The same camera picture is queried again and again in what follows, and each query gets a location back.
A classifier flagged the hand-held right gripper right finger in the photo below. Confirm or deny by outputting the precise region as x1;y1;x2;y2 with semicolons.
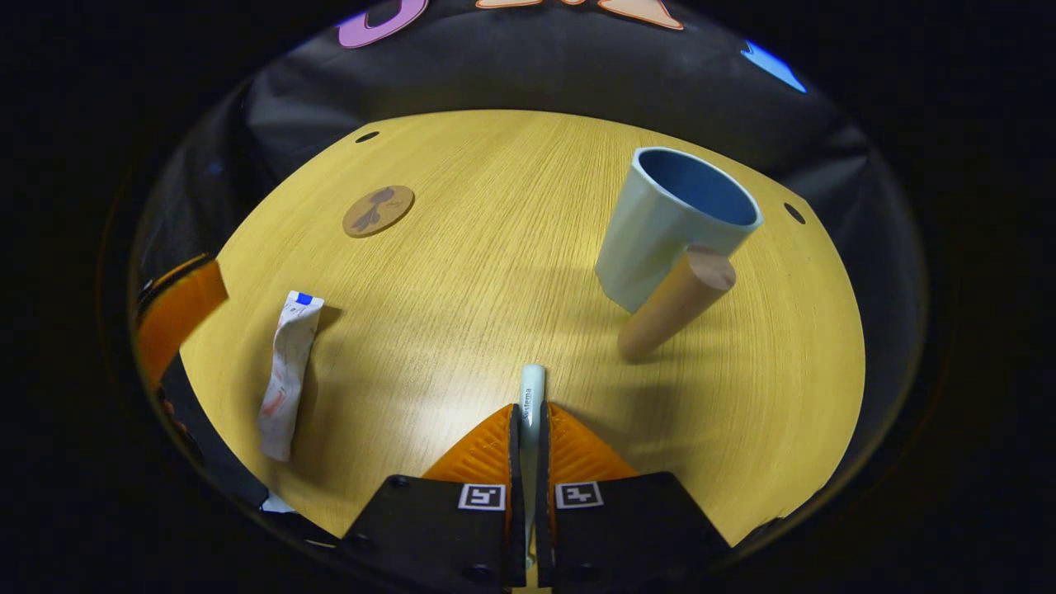
535;402;733;591

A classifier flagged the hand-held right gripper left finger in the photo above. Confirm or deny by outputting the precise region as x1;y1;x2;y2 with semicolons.
338;403;527;591

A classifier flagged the white toothpaste tube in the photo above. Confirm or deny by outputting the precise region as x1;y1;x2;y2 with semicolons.
257;290;326;463

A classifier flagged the pale green toothbrush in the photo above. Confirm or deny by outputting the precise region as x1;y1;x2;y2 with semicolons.
518;363;548;570

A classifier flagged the round brown coaster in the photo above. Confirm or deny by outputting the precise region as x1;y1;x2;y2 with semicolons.
342;185;416;239

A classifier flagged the wooden desktop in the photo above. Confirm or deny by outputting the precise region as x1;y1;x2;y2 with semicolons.
179;109;867;591

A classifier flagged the black backdrop cloth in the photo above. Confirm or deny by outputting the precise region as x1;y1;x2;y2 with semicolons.
132;0;929;529

